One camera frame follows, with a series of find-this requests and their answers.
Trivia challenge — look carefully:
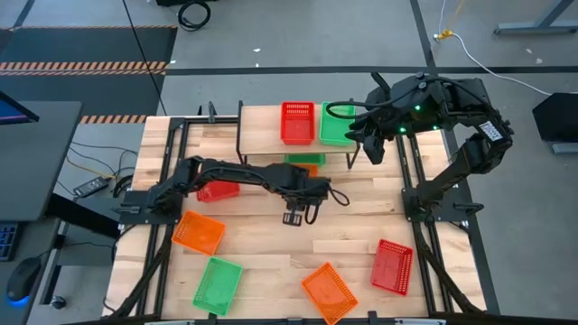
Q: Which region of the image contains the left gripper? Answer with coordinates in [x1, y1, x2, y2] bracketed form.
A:
[278, 176, 331, 227]

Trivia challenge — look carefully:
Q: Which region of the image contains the black keyboard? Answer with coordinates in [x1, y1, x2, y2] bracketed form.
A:
[0, 222, 20, 263]

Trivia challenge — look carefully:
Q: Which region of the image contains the grey metal table base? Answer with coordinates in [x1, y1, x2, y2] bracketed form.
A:
[493, 0, 578, 36]

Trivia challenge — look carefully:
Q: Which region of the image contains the green plastic basket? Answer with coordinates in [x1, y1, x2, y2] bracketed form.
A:
[319, 101, 358, 148]
[284, 153, 327, 166]
[191, 255, 244, 317]

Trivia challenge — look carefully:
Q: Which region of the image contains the black equipment box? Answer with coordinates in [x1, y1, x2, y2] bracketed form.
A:
[531, 91, 578, 144]

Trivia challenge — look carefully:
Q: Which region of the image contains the hazard-striped black floor mat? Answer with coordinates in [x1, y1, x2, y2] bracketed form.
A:
[0, 74, 166, 125]
[0, 24, 179, 76]

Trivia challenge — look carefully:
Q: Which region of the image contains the black computer monitor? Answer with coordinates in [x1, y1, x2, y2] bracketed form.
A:
[0, 89, 41, 126]

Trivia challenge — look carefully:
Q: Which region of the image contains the black aluminium frame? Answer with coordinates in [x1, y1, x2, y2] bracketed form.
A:
[102, 101, 502, 325]

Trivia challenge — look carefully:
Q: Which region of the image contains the wooden shelf with black legs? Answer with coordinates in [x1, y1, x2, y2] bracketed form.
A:
[236, 99, 363, 171]

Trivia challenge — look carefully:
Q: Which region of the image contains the white cable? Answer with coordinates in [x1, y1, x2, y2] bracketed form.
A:
[433, 0, 553, 97]

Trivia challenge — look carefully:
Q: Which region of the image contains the coiled black cable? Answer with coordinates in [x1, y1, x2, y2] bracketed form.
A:
[176, 0, 212, 33]

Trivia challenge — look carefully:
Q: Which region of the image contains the black computer mouse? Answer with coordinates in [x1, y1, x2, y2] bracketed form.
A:
[5, 255, 42, 302]

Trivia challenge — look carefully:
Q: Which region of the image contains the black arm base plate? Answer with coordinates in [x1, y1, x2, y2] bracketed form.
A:
[117, 189, 184, 226]
[400, 187, 485, 223]

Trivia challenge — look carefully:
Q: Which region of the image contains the red plastic basket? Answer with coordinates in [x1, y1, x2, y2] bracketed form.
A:
[196, 180, 241, 203]
[369, 238, 415, 297]
[280, 101, 316, 146]

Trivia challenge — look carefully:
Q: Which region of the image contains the black desk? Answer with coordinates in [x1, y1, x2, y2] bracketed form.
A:
[0, 101, 84, 222]

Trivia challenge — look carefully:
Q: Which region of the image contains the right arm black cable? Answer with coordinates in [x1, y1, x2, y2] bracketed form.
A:
[324, 100, 395, 121]

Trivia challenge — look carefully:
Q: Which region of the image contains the thin black cable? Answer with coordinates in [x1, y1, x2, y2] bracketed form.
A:
[121, 0, 168, 117]

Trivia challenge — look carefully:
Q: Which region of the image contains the black power adapter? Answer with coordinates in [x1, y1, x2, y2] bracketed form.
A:
[72, 176, 110, 199]

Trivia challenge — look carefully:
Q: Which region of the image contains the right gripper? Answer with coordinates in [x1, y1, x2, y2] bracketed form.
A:
[345, 112, 407, 166]

